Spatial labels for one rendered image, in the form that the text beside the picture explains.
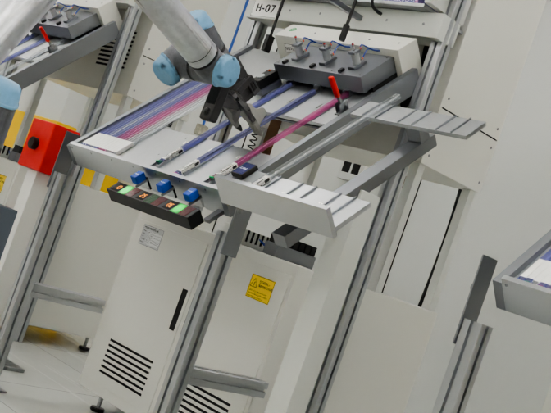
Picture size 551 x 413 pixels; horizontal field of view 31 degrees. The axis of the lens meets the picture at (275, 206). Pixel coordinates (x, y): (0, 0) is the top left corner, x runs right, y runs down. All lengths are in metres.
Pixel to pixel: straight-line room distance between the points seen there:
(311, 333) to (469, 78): 1.07
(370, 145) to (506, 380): 1.44
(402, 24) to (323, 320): 0.99
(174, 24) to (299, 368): 0.78
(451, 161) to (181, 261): 0.82
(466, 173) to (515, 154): 1.28
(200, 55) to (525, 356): 2.19
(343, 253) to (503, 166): 2.20
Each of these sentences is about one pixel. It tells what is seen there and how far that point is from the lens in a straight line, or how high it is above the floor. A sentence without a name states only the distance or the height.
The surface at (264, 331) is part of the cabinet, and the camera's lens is 2.54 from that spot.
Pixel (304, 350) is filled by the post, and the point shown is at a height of 0.46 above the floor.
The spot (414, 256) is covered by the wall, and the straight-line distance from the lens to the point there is 4.36.
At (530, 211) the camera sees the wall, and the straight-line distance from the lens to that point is 4.12.
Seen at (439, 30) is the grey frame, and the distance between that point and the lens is 2.70.
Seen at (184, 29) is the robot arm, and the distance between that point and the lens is 2.18.
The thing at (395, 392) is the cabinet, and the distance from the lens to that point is 2.97.
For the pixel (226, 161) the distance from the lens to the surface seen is 2.48.
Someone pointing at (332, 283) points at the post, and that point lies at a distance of 2.11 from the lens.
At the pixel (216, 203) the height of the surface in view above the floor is 0.70.
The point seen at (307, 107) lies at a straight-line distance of 2.65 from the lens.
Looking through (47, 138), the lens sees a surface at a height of 0.73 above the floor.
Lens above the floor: 0.65
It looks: 2 degrees up
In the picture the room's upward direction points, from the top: 19 degrees clockwise
